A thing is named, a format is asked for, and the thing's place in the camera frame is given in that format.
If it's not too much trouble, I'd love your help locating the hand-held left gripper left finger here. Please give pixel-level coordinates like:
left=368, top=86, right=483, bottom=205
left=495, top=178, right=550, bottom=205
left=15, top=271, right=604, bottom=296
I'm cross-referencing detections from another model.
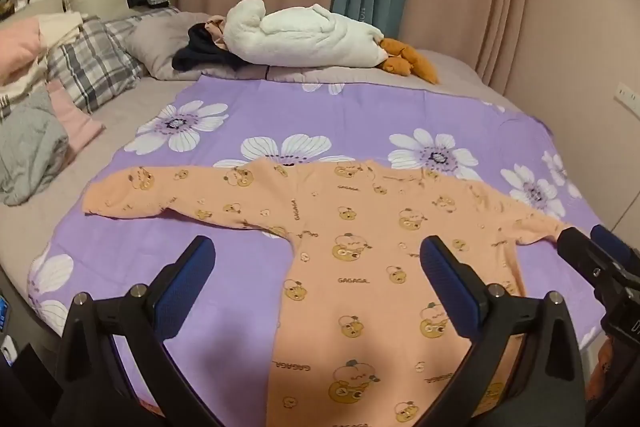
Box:
left=52, top=234, right=217, bottom=427

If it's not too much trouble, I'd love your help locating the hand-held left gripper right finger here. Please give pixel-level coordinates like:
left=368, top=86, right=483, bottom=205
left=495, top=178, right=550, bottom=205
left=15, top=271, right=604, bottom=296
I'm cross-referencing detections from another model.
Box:
left=419, top=234, right=588, bottom=427

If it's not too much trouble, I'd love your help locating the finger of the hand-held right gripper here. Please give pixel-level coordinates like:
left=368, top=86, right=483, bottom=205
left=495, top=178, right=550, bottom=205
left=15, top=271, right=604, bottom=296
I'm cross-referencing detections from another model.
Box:
left=556, top=226, right=619, bottom=281
left=590, top=224, right=640, bottom=276

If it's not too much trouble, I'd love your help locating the orange printed baby romper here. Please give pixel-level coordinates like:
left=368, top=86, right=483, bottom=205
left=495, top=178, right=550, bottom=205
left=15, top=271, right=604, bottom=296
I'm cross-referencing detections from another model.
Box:
left=82, top=157, right=576, bottom=427

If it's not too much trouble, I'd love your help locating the bed with grey sheet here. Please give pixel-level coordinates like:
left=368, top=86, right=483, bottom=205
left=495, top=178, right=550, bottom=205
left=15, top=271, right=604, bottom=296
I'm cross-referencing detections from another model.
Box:
left=0, top=7, right=551, bottom=308

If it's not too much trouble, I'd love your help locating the purple floral bed sheet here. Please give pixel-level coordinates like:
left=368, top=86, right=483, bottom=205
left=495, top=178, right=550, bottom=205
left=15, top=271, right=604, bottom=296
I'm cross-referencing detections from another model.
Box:
left=27, top=74, right=601, bottom=427

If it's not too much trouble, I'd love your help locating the pink folded cloth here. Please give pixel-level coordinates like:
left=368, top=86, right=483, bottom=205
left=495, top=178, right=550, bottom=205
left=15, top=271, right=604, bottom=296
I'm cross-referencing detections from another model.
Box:
left=46, top=82, right=107, bottom=148

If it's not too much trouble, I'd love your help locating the grey crumpled cloth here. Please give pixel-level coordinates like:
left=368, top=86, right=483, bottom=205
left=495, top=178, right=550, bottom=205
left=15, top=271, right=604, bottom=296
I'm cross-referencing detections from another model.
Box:
left=0, top=91, right=69, bottom=206

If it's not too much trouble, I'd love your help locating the dark navy garment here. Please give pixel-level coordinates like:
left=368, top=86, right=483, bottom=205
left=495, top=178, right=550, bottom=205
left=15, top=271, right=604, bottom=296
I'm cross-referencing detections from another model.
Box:
left=172, top=23, right=246, bottom=72

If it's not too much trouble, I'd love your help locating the plaid pillow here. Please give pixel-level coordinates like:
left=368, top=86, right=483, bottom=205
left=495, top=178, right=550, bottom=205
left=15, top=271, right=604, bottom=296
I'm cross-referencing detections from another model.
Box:
left=47, top=7, right=181, bottom=114

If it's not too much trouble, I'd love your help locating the grey pillow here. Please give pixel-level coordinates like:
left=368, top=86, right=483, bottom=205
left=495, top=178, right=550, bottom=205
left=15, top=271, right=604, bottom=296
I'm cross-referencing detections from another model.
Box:
left=125, top=12, right=221, bottom=81

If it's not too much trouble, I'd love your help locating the white fluffy blanket bundle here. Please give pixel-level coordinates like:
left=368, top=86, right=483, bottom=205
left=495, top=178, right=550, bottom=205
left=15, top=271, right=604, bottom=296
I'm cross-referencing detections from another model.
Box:
left=222, top=0, right=441, bottom=85

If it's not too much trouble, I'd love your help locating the pink and cream blanket pile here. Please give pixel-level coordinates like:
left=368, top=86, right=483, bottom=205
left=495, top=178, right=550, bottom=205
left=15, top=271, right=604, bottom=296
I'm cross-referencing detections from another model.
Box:
left=0, top=9, right=85, bottom=108

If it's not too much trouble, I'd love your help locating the white wall socket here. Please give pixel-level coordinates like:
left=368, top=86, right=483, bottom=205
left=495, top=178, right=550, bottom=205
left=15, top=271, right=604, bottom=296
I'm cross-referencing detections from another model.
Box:
left=616, top=81, right=640, bottom=104

